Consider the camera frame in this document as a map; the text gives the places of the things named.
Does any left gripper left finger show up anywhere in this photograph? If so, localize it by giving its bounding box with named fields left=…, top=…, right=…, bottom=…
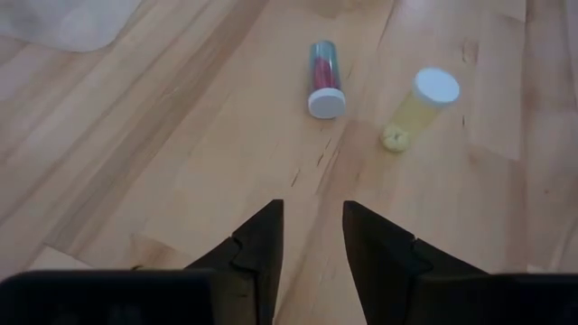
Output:
left=187, top=199, right=284, bottom=325

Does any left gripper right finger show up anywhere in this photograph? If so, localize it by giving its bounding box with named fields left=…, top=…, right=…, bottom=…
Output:
left=341, top=200, right=487, bottom=325

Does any small pale yellow pill bottle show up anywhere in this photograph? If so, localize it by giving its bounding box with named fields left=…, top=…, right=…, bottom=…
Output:
left=379, top=66, right=461, bottom=153

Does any blue bottle with red pills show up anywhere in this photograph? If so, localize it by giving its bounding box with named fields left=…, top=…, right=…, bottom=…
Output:
left=306, top=39, right=348, bottom=121

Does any clear plastic bin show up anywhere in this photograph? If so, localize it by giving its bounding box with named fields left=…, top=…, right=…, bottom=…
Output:
left=0, top=0, right=144, bottom=53

